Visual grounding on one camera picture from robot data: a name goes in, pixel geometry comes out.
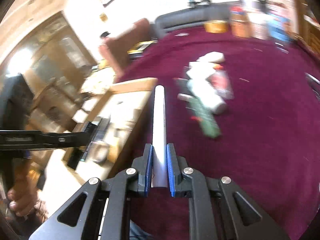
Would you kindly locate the white small bottle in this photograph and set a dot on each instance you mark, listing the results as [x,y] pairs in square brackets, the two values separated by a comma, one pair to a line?
[212,57]

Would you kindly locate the white tube orange cap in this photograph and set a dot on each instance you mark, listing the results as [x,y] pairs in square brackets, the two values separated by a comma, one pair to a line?
[202,70]

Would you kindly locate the number nine candle pack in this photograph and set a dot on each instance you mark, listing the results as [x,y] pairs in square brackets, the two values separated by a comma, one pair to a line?
[221,83]

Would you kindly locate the white lidded tub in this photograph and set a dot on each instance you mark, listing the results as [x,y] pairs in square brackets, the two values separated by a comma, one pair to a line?
[258,25]

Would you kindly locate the wooden glass cabinet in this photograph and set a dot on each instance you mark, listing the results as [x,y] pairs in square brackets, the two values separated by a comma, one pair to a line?
[56,64]

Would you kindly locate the orange label jar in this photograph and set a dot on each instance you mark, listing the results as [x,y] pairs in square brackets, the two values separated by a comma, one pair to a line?
[240,24]

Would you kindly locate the green cosmetic tube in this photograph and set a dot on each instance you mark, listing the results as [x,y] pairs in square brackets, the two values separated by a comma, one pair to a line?
[205,119]

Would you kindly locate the brown armchair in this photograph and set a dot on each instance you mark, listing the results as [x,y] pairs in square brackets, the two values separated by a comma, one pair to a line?
[114,49]

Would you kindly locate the white grey round bottle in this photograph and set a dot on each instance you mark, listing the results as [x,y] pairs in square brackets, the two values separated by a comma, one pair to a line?
[207,96]

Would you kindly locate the yellow tape roll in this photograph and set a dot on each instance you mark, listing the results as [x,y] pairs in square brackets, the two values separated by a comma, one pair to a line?
[216,26]

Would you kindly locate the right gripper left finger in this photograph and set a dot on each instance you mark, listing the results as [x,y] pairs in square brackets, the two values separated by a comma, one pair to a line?
[137,179]

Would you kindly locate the maroon velvet table cloth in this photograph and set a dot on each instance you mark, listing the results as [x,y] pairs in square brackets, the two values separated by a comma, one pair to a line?
[269,143]

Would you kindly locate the cardboard tray box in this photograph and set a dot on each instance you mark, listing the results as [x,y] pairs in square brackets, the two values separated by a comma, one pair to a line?
[126,106]

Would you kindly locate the blue cartoon container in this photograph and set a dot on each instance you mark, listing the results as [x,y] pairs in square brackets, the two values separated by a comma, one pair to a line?
[278,28]

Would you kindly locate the person left hand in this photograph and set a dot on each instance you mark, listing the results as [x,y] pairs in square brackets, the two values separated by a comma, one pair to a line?
[23,195]

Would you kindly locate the black leather sofa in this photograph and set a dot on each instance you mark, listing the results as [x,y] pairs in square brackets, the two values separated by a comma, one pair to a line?
[191,17]

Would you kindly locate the white long tube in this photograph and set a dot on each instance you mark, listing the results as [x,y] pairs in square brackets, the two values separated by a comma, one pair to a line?
[159,140]

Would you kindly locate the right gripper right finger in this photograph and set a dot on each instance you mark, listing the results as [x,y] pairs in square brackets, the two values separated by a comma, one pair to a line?
[184,181]

